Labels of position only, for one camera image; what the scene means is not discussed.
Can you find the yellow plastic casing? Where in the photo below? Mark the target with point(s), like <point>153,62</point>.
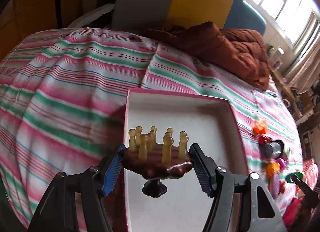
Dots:
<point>271,169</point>

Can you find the red plastic clip block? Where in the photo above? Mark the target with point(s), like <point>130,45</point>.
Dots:
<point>263,139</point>

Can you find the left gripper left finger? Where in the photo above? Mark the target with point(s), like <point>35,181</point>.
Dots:
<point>56,210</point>

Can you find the orange plastic connector block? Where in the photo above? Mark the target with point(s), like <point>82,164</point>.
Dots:
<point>260,127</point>

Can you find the green plastic flanged piece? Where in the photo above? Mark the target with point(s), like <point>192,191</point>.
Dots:
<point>294,176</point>

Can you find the black grey filter cup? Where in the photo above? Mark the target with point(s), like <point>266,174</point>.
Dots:
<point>273,150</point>

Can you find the brown peg board toy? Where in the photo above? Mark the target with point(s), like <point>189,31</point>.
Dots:
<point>156,162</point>

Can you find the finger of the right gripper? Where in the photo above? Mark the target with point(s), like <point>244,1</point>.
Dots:
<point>311,197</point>

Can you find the window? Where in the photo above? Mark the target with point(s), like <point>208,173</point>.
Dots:
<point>288,22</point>

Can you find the striped pink green bedspread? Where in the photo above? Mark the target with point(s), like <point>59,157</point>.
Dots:
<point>63,95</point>

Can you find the yellow cushion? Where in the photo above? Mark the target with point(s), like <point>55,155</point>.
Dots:
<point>189,13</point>

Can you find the wooden side shelf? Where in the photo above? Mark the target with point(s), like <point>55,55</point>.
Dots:
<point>279,80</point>

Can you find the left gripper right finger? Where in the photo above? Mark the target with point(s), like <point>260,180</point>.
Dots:
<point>258,211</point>

